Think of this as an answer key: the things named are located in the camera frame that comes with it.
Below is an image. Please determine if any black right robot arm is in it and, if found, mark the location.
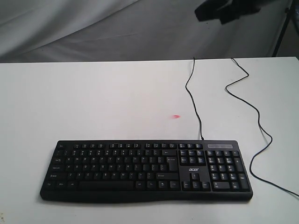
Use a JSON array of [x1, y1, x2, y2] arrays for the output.
[[194, 0, 261, 25]]

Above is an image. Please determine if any black tripod stand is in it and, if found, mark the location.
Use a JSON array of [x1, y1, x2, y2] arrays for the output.
[[272, 0, 295, 57]]

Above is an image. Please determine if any grey backdrop cloth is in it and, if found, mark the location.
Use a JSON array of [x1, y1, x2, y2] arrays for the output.
[[0, 0, 291, 63]]

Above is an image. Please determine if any black keyboard cable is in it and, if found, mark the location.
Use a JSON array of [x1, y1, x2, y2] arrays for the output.
[[185, 56, 299, 197]]

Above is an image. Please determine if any black acer keyboard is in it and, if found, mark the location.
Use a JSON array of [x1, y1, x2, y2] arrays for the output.
[[40, 140, 253, 203]]

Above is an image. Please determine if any red mark on table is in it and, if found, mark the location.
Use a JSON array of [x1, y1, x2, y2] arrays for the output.
[[171, 114, 181, 119]]

